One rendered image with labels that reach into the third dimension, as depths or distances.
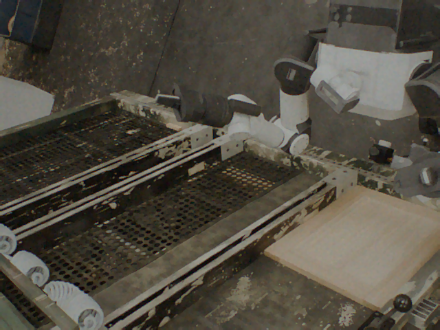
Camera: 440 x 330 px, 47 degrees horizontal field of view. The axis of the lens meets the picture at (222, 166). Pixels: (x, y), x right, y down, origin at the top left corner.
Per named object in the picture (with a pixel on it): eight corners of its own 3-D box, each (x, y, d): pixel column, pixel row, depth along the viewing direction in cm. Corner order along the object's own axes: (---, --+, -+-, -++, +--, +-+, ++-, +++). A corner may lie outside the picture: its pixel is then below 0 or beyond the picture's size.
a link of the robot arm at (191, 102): (179, 74, 136) (216, 84, 142) (164, 101, 141) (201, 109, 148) (190, 104, 128) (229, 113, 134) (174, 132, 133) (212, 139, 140)
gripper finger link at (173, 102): (159, 93, 130) (179, 97, 133) (154, 102, 132) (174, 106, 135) (160, 97, 129) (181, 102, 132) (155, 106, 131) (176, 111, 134)
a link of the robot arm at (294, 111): (293, 122, 174) (293, 69, 157) (318, 142, 166) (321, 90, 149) (266, 137, 170) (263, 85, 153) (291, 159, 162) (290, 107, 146)
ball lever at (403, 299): (385, 328, 111) (419, 301, 102) (376, 338, 109) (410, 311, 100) (372, 315, 113) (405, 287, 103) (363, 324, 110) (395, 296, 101)
